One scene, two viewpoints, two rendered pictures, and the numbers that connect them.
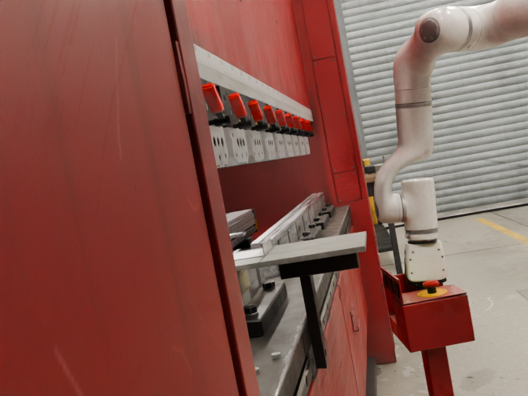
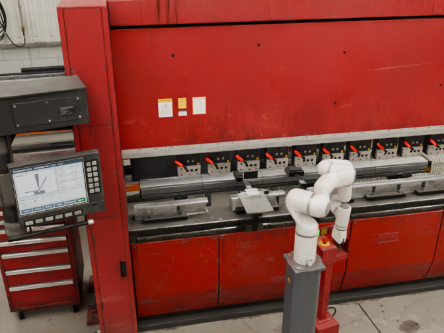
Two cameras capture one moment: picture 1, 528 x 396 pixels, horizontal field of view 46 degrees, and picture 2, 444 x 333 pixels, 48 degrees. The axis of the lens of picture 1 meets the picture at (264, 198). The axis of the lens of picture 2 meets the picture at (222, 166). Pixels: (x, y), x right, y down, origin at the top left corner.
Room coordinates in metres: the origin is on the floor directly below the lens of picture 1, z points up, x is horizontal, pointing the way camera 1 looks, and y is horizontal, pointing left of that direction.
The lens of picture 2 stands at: (-0.16, -2.69, 2.66)
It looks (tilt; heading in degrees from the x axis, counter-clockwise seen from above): 25 degrees down; 68
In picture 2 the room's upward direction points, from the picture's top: straight up
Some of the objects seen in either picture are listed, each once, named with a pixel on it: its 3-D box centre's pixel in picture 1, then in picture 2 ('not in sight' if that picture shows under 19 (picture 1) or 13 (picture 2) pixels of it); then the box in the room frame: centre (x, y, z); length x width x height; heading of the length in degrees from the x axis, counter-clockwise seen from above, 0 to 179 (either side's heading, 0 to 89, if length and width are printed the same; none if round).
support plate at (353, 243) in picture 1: (295, 251); (255, 202); (1.15, -0.04, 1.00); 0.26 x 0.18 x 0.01; 79
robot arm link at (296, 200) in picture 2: not in sight; (302, 211); (1.09, -0.71, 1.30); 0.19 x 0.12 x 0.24; 125
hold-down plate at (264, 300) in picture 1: (262, 307); (257, 208); (1.20, 0.04, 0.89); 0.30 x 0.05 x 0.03; 169
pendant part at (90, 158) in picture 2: not in sight; (58, 185); (-0.08, -0.17, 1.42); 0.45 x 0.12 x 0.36; 3
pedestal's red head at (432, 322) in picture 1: (424, 301); (329, 244); (1.55, -0.35, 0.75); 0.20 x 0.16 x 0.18; 1
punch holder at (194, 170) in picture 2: not in sight; (188, 162); (0.76, 0.18, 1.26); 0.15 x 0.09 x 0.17; 169
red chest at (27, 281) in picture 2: not in sight; (41, 247); (-0.24, 0.73, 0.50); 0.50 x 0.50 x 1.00; 79
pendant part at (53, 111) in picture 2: not in sight; (43, 163); (-0.14, -0.08, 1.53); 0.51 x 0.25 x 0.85; 3
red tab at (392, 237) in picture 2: (355, 315); (388, 238); (2.15, -0.24, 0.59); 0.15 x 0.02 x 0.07; 169
